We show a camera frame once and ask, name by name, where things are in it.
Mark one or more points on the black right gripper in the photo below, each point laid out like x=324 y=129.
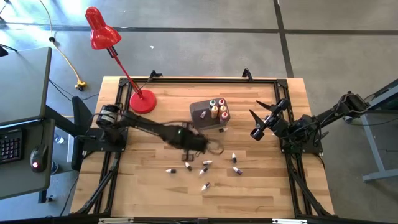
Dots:
x=277 y=124

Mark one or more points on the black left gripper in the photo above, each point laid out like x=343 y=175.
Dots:
x=192 y=141

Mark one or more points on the small white-capped dropper bottle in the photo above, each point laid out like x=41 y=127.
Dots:
x=237 y=170
x=223 y=129
x=203 y=114
x=234 y=157
x=188 y=166
x=205 y=186
x=203 y=170
x=170 y=170
x=207 y=162

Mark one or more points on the large red food coloring bottle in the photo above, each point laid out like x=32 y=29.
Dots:
x=224 y=116
x=221 y=101

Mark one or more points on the large yellow food coloring bottle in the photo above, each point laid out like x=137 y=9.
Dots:
x=222 y=109

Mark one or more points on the large orange food coloring bottle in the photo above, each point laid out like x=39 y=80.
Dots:
x=214 y=111

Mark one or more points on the large green food coloring bottle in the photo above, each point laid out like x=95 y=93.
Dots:
x=212 y=102

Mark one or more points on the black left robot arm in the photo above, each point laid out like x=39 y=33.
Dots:
x=146 y=126

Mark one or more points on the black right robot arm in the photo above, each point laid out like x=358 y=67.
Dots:
x=329 y=116

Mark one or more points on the black clamp hook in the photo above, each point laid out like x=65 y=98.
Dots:
x=155 y=74
x=247 y=74

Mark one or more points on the red desk lamp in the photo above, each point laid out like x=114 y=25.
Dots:
x=102 y=34

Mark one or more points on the black computer mouse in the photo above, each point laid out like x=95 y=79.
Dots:
x=38 y=158

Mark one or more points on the grey computer desk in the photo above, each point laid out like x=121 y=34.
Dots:
x=18 y=183

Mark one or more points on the black backlit keyboard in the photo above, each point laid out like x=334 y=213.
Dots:
x=11 y=147

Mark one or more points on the computer monitor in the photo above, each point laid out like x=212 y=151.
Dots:
x=25 y=84

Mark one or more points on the black aluminium table frame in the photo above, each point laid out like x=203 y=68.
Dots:
x=217 y=80

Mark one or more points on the silver metal bracket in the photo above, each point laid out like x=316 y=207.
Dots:
x=289 y=221
x=115 y=220

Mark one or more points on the grey metal table frame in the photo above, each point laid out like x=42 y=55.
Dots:
x=371 y=146

